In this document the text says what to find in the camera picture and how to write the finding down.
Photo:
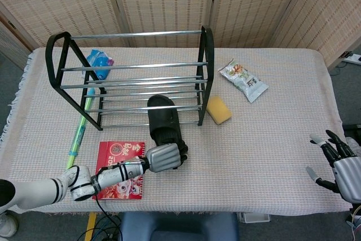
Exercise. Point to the white green snack bag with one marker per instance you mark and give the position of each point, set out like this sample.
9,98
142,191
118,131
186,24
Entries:
244,80

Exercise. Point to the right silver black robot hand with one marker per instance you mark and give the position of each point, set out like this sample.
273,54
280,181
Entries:
348,177

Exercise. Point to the green teal water pump toy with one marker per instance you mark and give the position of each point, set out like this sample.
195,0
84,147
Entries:
79,136

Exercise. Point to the black metal shoe rack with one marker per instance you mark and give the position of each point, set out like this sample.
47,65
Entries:
132,85

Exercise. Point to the beige woven folding screen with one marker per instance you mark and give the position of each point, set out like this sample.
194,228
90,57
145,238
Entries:
163,1

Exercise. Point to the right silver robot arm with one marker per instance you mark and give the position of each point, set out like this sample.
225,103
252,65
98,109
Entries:
356,221

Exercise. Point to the blue wet wipes pack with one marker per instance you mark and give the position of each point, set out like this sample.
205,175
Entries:
98,63

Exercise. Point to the pink woven tablecloth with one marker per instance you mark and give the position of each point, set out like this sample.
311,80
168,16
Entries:
239,150

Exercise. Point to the white power strip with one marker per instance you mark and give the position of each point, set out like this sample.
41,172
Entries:
352,58

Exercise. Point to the blue padded seat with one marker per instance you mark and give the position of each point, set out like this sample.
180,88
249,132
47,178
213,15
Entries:
177,227

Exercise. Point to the red picture book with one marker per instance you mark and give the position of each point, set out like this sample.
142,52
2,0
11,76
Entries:
112,153

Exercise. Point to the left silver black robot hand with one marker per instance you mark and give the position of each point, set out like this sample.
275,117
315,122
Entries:
165,157

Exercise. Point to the black rubber slipper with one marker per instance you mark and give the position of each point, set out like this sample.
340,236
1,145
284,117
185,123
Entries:
165,122

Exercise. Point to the yellow sponge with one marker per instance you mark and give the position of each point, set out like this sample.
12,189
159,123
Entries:
219,109

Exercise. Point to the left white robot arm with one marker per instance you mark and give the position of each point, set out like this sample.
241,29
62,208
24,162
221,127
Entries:
56,187

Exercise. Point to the white box under table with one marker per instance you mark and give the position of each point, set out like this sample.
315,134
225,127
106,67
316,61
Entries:
254,217

